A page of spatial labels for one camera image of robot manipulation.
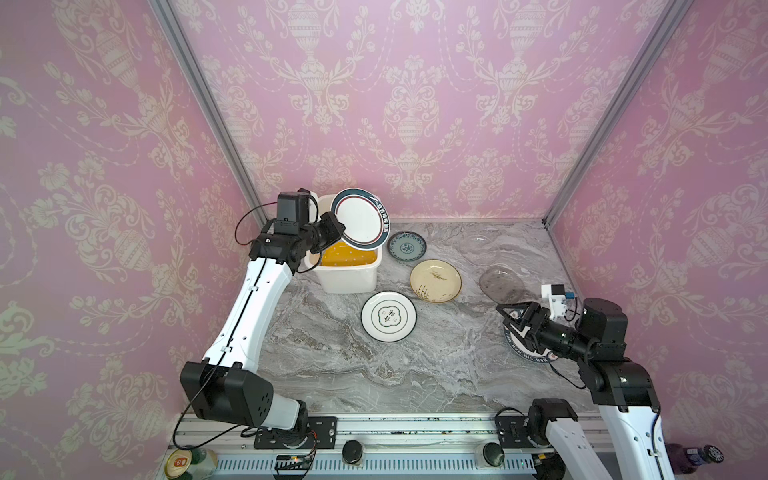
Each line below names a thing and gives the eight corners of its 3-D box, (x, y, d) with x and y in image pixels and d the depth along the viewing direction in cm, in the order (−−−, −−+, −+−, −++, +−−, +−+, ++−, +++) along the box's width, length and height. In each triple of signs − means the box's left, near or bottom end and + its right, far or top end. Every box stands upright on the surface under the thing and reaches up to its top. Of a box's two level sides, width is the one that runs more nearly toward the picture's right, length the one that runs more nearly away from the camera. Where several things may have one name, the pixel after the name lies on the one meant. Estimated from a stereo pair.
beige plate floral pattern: (411, 303, 100) (411, 299, 98) (409, 264, 110) (409, 259, 108) (463, 303, 100) (464, 299, 98) (456, 264, 110) (457, 259, 108)
